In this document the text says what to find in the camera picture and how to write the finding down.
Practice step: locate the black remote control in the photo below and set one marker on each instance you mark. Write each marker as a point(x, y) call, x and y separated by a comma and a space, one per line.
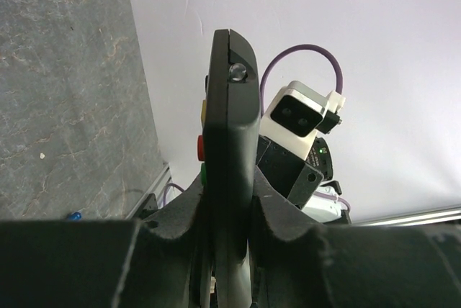
point(230, 137)

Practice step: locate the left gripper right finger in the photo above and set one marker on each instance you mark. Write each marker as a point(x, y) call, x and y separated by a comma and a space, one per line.
point(296, 262)

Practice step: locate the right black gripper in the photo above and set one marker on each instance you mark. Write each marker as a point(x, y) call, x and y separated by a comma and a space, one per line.
point(294, 178)

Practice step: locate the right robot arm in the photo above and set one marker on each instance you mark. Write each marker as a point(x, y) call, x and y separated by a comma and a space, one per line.
point(326, 204)

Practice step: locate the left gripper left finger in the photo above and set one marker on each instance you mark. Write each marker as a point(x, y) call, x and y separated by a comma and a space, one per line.
point(161, 262)

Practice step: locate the blue battery near base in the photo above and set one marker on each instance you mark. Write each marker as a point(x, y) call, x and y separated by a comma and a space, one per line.
point(74, 216)

